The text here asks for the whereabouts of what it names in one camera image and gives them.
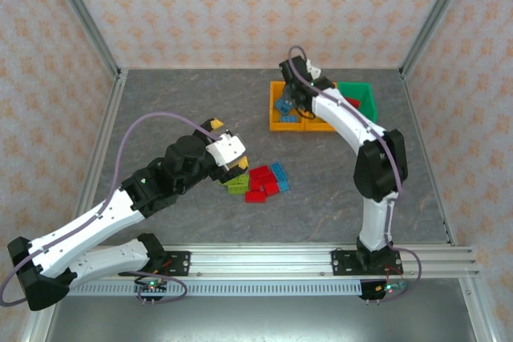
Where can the grey metal sheet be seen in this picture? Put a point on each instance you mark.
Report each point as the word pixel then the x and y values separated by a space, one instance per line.
pixel 260 318

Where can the long red lego brick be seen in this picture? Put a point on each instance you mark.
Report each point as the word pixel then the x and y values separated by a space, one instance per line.
pixel 255 197

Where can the small controller circuit board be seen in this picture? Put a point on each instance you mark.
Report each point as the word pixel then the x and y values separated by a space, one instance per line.
pixel 151 288
pixel 386 288

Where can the aluminium table edge rail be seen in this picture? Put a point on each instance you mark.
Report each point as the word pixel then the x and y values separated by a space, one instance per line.
pixel 106 117

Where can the small red lego brick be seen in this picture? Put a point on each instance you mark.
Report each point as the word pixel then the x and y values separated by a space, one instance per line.
pixel 255 185

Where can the green lego brick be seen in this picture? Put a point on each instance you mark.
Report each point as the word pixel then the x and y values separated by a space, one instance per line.
pixel 237 189
pixel 240 180

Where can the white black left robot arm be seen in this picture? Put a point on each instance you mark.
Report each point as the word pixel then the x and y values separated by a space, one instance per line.
pixel 80 230

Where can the aluminium frame post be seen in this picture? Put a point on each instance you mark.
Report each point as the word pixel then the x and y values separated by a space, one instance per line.
pixel 437 11
pixel 82 11

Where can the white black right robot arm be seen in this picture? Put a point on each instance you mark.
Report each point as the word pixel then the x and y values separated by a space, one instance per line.
pixel 348 117

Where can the orange plastic bin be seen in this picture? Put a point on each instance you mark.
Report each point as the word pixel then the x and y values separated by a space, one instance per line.
pixel 274 125
pixel 320 126

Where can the green plastic bin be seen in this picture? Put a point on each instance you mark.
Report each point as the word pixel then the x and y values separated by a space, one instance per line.
pixel 366 95

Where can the small blue lego brick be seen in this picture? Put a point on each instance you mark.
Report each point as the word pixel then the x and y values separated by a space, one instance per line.
pixel 283 186

